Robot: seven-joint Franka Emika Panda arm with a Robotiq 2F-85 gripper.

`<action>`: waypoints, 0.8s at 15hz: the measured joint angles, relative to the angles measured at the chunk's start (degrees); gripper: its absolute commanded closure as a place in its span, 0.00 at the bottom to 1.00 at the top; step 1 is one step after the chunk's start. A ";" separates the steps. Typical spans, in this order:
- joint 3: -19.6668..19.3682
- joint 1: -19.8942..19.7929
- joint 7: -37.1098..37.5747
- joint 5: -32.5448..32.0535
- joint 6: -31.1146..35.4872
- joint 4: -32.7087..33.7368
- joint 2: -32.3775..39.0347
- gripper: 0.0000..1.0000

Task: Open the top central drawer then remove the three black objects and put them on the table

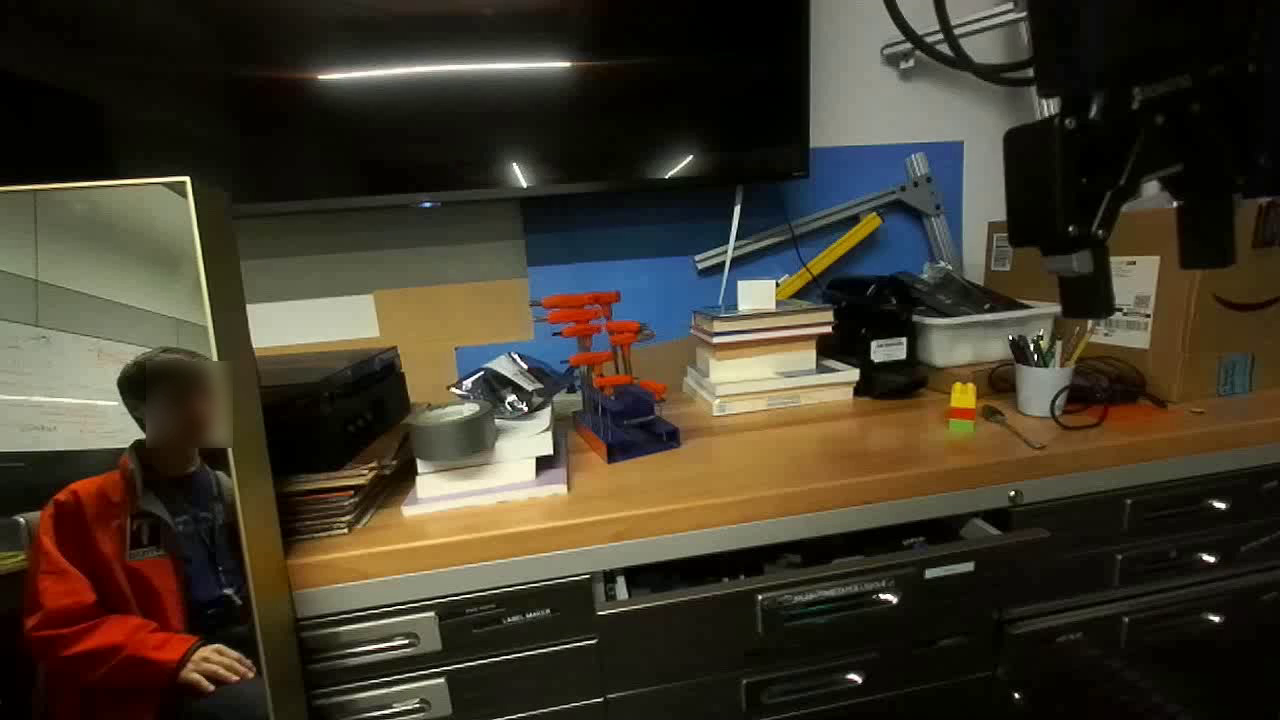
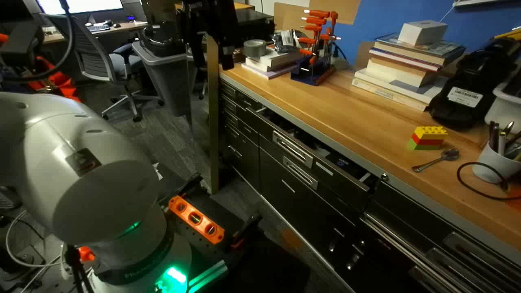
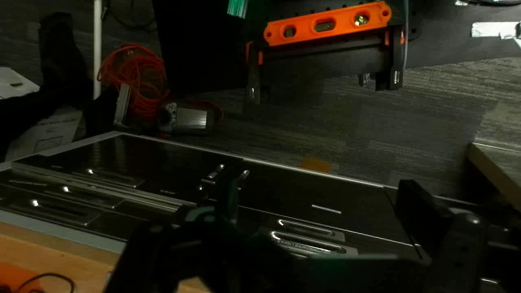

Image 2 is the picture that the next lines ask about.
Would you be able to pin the black cabinet drawer with dividers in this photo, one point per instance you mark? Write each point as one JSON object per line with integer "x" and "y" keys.
{"x": 294, "y": 146}

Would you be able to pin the white black Franka robot arm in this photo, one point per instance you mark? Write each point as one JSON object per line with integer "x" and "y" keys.
{"x": 66, "y": 163}

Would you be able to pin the wood framed divider panel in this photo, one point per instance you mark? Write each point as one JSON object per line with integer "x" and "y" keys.
{"x": 213, "y": 107}

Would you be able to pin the orange spirit level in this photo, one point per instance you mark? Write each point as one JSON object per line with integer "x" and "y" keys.
{"x": 196, "y": 218}

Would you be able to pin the silver foil bag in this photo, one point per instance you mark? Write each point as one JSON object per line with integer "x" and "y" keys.
{"x": 286, "y": 41}

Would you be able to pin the orange hex key set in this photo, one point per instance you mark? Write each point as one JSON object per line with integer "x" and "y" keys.
{"x": 318, "y": 49}

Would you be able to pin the gray trash bin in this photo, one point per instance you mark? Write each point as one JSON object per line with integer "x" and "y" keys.
{"x": 164, "y": 70}

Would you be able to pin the large stack of books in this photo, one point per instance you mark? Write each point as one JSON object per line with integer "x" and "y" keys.
{"x": 402, "y": 70}

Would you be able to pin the yellow red green lego stack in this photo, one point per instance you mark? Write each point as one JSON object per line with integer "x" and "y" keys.
{"x": 429, "y": 137}

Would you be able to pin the gray office chair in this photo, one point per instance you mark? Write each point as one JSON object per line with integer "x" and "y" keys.
{"x": 104, "y": 58}

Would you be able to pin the office desk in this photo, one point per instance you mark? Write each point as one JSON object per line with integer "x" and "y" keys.
{"x": 115, "y": 26}

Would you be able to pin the small white box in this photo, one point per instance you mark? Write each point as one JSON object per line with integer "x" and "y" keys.
{"x": 423, "y": 32}

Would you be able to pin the orange stop button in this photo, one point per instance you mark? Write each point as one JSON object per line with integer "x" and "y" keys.
{"x": 86, "y": 254}

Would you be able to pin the red plastic parts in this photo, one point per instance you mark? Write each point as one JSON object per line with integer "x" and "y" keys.
{"x": 55, "y": 81}

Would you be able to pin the computer monitor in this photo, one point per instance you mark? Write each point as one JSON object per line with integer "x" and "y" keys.
{"x": 82, "y": 5}

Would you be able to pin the white pen cup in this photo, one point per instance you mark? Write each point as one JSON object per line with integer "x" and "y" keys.
{"x": 491, "y": 163}

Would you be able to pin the dark marker pen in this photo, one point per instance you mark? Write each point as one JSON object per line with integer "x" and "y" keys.
{"x": 493, "y": 135}

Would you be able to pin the silver pen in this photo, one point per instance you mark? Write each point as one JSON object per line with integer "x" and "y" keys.
{"x": 507, "y": 130}

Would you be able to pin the white plastic bin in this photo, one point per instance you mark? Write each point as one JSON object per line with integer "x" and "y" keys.
{"x": 506, "y": 106}

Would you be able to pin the gray duct tape roll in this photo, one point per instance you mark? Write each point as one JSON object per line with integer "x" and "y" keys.
{"x": 255, "y": 49}

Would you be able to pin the brown cardboard wall sheet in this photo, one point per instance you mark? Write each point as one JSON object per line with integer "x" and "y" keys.
{"x": 336, "y": 8}

